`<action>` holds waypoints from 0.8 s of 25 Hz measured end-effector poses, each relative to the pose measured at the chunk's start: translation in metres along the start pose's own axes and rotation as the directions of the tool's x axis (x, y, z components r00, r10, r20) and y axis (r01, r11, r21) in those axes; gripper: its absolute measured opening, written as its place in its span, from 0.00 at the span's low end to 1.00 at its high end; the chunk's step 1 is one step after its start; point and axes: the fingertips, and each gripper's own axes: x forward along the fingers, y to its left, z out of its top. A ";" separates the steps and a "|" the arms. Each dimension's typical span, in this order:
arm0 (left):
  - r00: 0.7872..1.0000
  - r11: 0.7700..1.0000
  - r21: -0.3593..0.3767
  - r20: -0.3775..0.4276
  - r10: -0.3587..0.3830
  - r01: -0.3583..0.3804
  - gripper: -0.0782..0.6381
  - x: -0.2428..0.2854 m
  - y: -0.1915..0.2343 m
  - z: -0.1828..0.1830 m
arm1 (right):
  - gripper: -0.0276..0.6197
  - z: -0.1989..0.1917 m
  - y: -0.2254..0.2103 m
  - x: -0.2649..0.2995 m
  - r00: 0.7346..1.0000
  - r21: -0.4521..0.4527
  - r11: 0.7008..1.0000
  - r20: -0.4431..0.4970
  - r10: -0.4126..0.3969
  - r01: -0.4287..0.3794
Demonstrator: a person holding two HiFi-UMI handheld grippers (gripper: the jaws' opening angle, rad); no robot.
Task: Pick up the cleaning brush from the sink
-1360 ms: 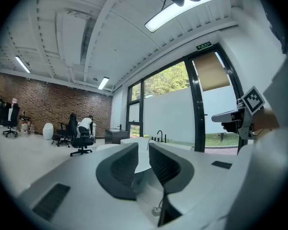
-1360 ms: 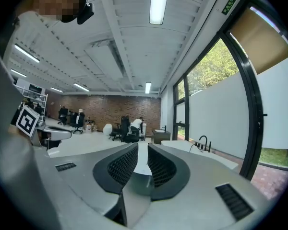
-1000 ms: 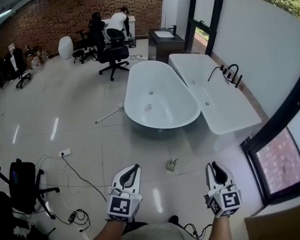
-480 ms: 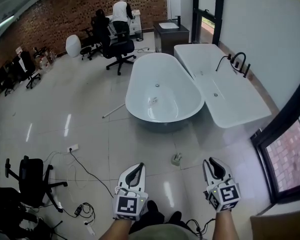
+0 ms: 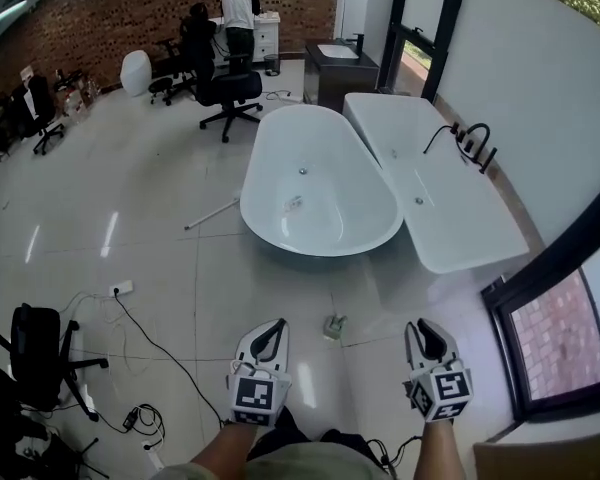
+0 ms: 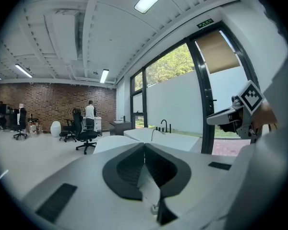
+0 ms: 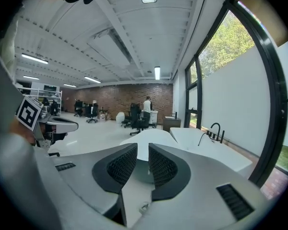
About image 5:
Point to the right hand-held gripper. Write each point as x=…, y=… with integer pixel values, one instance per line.
x=442, y=393

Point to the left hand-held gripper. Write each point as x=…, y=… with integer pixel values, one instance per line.
x=257, y=395

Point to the white sink basin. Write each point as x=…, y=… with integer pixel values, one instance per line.
x=337, y=51

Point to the person's left forearm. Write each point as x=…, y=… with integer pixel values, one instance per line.
x=227, y=448

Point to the person's right forearm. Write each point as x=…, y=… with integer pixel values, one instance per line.
x=437, y=450

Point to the black sink faucet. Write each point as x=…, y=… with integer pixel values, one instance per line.
x=360, y=42

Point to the small pale green item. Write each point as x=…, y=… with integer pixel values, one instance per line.
x=334, y=328

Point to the person's dark trousers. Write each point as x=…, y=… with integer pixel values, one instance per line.
x=285, y=430

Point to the white rectangular bathtub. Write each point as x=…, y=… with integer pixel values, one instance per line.
x=455, y=228

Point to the person's pale green shirt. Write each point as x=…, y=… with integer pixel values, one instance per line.
x=305, y=463

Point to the white rod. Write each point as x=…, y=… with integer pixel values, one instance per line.
x=212, y=214

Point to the black power adapter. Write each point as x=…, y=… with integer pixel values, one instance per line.
x=131, y=419

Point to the white power strip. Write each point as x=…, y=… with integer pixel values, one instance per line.
x=121, y=288
x=152, y=455

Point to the cardboard box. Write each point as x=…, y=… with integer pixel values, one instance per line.
x=545, y=460

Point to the black bathtub faucet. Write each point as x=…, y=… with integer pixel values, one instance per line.
x=480, y=140

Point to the white oval bathtub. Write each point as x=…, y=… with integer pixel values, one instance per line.
x=320, y=140

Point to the dark vanity cabinet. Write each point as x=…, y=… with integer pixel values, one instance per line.
x=340, y=80

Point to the white egg-shaped stool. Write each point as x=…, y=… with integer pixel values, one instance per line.
x=136, y=73

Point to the white drawer cabinet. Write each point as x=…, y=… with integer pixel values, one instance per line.
x=267, y=38

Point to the pile of boxes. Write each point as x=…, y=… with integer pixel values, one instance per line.
x=77, y=93

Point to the black window frame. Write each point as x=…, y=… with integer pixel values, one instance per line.
x=540, y=268
x=445, y=28

